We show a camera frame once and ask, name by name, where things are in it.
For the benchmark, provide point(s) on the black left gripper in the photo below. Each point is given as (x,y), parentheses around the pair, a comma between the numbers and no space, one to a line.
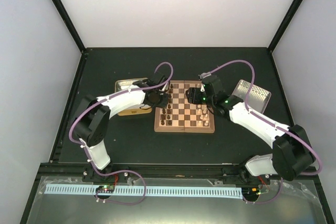
(163,104)

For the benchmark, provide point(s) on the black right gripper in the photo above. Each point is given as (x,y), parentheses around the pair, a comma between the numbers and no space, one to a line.
(193,97)

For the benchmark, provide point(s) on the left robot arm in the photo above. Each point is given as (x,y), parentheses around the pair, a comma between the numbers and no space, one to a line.
(91,120)

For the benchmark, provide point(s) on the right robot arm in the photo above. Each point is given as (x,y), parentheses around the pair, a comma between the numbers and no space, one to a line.
(291,154)

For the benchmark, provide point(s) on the wooden chess board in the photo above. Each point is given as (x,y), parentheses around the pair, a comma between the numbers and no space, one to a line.
(184,116)

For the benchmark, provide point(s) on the left controller board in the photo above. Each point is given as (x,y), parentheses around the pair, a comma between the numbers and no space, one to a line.
(105,189)

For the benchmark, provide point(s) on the controller board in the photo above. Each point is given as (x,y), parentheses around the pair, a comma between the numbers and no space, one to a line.
(105,189)
(252,191)

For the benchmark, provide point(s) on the right controller board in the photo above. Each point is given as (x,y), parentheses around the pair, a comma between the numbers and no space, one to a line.
(252,191)

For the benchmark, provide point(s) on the yellow metal tin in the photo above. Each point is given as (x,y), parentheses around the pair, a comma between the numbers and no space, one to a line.
(130,101)

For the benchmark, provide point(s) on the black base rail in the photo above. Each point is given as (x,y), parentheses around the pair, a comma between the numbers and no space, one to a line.
(229,174)

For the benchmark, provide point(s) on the white slotted cable duct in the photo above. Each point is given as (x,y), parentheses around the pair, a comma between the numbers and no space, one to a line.
(149,191)

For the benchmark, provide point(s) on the black frame post right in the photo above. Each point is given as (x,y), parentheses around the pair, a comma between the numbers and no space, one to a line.
(294,6)

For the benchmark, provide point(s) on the black frame post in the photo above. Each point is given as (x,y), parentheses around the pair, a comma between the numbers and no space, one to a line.
(69,24)
(294,6)

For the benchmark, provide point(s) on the black frame post left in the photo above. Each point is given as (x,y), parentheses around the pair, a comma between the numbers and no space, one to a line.
(69,24)

